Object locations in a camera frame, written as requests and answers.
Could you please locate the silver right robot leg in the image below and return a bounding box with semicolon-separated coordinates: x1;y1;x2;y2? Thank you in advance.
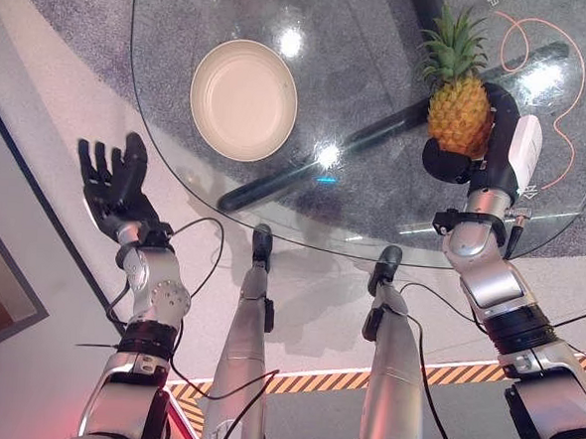
355;243;437;439

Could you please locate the black table leg bar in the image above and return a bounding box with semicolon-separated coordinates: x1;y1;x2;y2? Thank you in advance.
216;21;571;233

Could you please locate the yellow pineapple with green crown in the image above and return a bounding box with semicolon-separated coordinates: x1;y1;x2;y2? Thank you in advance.
411;1;502;160

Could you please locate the silver robot leg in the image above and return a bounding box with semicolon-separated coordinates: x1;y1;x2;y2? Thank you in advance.
200;219;282;439
355;243;437;439

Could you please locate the silver left robot leg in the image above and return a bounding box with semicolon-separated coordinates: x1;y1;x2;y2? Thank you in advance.
200;219;282;439

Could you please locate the orange cable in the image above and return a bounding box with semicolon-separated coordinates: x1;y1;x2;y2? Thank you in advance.
483;10;586;193

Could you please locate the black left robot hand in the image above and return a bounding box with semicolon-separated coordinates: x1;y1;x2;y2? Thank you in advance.
71;128;167;243

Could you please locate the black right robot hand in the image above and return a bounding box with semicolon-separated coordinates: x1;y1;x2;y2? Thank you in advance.
419;78;548;206

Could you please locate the yellow black hazard tape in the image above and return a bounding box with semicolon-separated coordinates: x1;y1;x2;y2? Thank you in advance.
163;324;586;439

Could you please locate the cream round plate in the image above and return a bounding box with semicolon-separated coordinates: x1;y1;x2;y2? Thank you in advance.
185;36;303;167

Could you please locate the round glass table top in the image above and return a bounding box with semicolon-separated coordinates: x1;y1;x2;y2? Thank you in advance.
117;0;586;278

